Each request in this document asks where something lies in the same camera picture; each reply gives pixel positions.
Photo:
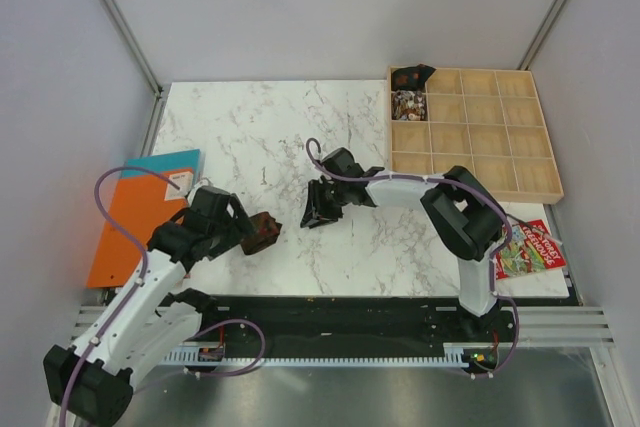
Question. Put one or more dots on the red treehouse book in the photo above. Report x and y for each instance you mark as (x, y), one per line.
(528, 253)

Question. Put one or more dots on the pen on red book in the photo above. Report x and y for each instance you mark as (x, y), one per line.
(540, 231)

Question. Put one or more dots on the orange folder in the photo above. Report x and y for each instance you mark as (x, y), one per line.
(141, 203)

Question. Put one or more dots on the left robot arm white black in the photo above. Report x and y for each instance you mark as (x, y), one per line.
(95, 377)

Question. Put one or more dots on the white slotted cable duct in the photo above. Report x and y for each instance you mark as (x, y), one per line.
(192, 356)

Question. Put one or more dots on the wooden compartment tray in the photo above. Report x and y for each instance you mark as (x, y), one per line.
(488, 121)

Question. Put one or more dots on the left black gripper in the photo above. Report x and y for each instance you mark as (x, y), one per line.
(237, 226)

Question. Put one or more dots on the rolled dark tie in tray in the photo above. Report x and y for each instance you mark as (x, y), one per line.
(413, 78)

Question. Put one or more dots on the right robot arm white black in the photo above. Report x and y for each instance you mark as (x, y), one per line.
(468, 220)

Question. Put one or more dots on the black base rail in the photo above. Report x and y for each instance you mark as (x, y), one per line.
(344, 326)

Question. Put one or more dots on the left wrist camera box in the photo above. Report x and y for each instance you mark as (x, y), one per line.
(211, 202)

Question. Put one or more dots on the brown red patterned tie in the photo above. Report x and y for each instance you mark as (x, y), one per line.
(266, 233)

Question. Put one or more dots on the teal folder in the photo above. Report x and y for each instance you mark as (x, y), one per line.
(171, 163)

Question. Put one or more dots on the rolled colourful tie in tray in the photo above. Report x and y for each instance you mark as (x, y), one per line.
(409, 105)

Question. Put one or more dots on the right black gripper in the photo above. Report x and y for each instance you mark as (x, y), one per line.
(317, 212)

